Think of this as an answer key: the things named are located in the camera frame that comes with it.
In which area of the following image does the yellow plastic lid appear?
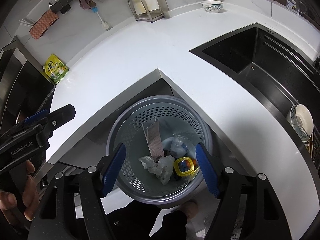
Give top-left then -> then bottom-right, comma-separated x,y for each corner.
174,157 -> 197,177

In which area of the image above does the white paper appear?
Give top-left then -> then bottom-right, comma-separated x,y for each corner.
157,155 -> 175,185
138,156 -> 156,171

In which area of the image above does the clear plastic bag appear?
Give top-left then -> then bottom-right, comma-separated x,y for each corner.
170,137 -> 188,158

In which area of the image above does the pink toothbrush package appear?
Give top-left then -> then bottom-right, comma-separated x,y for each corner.
142,118 -> 164,161

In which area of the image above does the orange mandarin fruit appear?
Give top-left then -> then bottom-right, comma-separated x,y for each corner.
178,159 -> 194,174

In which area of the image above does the grey perforated trash bin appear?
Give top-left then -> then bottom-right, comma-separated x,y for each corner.
106,95 -> 213,208

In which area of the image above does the black kitchen sink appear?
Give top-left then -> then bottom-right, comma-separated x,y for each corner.
188,22 -> 320,181

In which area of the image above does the person's left hand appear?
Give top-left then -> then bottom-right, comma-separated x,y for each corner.
1,160 -> 40,225

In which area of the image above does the green yellow detergent pouch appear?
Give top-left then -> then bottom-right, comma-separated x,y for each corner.
42,54 -> 69,85

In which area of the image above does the white bowl in rack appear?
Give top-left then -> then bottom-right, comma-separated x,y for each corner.
286,104 -> 313,143

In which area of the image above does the orange patterned dish cloth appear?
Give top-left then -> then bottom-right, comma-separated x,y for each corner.
29,9 -> 59,40

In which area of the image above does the steel cutting board rack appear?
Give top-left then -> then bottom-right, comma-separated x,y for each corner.
127,0 -> 165,23

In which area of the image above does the brown hanging cloth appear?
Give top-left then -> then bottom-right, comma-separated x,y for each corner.
79,0 -> 96,10

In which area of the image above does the patterned ceramic bowl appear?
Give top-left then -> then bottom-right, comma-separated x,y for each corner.
201,0 -> 223,13

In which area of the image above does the glass mug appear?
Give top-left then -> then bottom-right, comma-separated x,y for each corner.
286,0 -> 308,15

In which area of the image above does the blue handled bottle brush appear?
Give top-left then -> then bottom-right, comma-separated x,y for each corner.
91,7 -> 111,30

